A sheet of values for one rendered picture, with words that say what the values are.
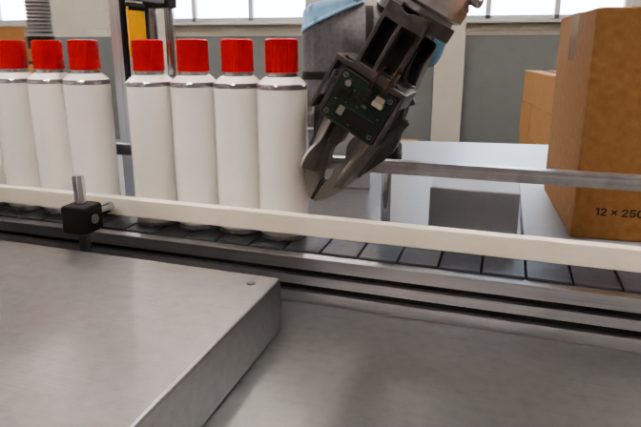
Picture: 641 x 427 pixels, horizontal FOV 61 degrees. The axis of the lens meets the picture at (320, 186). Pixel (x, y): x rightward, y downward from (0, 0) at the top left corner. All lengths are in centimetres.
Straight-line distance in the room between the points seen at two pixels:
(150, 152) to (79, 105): 10
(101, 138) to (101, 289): 23
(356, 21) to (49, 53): 53
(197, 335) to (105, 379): 7
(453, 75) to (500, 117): 68
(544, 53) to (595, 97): 546
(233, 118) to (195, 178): 8
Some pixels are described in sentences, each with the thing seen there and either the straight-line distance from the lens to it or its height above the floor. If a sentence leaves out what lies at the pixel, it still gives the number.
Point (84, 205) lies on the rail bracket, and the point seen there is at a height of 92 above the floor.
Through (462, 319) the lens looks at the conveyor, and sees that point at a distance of 53.
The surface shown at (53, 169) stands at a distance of 72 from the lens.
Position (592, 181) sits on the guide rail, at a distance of 57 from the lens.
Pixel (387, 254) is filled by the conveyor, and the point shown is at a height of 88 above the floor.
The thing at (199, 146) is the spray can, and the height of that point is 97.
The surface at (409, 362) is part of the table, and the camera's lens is 47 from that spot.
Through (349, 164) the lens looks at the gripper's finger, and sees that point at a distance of 52.
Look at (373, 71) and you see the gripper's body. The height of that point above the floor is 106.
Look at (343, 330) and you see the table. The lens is 51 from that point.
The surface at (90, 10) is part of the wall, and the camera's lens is 720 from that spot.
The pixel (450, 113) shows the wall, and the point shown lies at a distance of 600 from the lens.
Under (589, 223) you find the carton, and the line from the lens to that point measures 74.
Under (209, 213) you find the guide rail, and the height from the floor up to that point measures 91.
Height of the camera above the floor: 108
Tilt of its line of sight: 14 degrees down
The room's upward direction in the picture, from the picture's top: straight up
